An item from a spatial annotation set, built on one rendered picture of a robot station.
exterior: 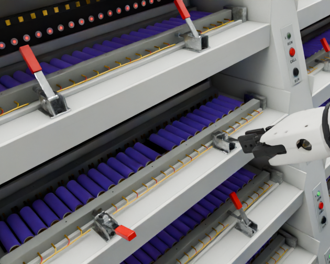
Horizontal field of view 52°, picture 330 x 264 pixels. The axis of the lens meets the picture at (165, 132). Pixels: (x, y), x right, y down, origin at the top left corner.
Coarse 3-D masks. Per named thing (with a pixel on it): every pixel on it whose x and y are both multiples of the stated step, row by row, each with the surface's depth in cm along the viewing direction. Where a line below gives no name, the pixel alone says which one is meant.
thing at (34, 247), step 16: (240, 112) 69; (208, 128) 65; (224, 128) 67; (192, 144) 61; (160, 160) 58; (176, 160) 60; (192, 160) 60; (144, 176) 55; (112, 192) 53; (128, 192) 54; (144, 192) 54; (80, 208) 50; (96, 208) 50; (64, 224) 48; (80, 224) 49; (32, 240) 46; (48, 240) 46; (16, 256) 44; (32, 256) 45
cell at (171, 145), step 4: (152, 136) 66; (156, 136) 66; (160, 136) 66; (152, 140) 66; (156, 140) 65; (160, 140) 64; (164, 140) 64; (168, 140) 64; (160, 144) 64; (164, 144) 63; (168, 144) 63; (172, 144) 63; (164, 148) 64; (168, 148) 63; (172, 148) 63
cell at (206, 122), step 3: (189, 114) 72; (192, 114) 71; (186, 117) 72; (189, 117) 71; (192, 117) 71; (195, 117) 70; (198, 117) 70; (201, 117) 70; (195, 120) 70; (198, 120) 70; (201, 120) 69; (204, 120) 69; (207, 120) 68; (210, 120) 69; (201, 123) 69; (204, 123) 68; (207, 123) 68; (210, 123) 68; (207, 126) 68
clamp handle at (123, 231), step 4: (104, 220) 47; (108, 220) 48; (104, 224) 48; (108, 224) 47; (112, 224) 47; (116, 224) 46; (112, 228) 46; (116, 228) 45; (120, 228) 44; (124, 228) 44; (128, 228) 44; (116, 232) 44; (120, 232) 43; (124, 232) 43; (128, 232) 43; (132, 232) 42; (120, 236) 44; (124, 236) 43; (128, 236) 42; (132, 236) 42; (128, 240) 42
